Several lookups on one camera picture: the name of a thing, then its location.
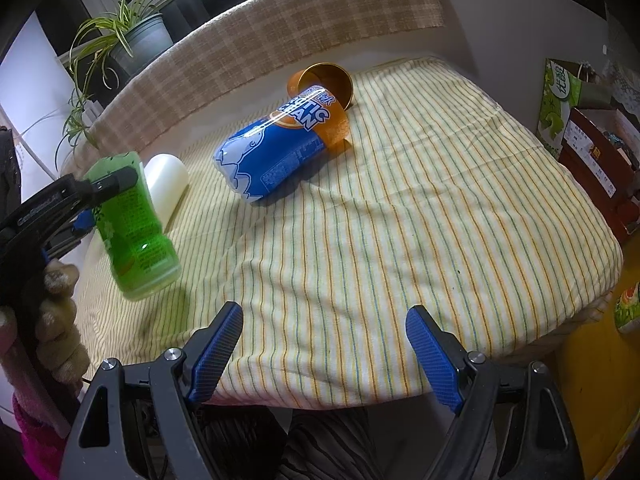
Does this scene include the dark red box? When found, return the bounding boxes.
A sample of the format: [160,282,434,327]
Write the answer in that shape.
[559,107,639,244]

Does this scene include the pink sleeve forearm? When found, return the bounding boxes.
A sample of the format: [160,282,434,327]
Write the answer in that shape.
[12,393,67,480]

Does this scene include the green paper bag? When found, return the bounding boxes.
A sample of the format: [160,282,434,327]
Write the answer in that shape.
[535,58,612,159]

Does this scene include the yellow striped cloth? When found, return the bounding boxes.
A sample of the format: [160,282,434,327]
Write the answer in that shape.
[76,58,624,409]

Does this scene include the orange cup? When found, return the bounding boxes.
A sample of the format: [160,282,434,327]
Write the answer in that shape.
[283,62,354,150]

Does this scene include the beige plaid cloth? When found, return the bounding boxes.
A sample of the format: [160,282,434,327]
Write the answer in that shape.
[60,0,445,176]

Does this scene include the gloved left hand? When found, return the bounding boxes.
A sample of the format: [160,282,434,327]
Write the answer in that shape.
[1,259,90,398]

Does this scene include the green plastic cup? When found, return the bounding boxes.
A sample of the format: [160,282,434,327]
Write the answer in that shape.
[85,152,181,301]

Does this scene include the blue labelled cup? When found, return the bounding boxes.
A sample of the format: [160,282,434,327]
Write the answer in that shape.
[213,102,326,202]

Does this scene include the potted spider plant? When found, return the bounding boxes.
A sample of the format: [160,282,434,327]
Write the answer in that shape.
[60,0,174,148]

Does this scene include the white plastic cup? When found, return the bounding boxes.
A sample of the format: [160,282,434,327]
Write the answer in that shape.
[144,154,189,230]

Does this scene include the green snack package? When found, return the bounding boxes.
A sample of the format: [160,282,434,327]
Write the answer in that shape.
[614,283,640,334]

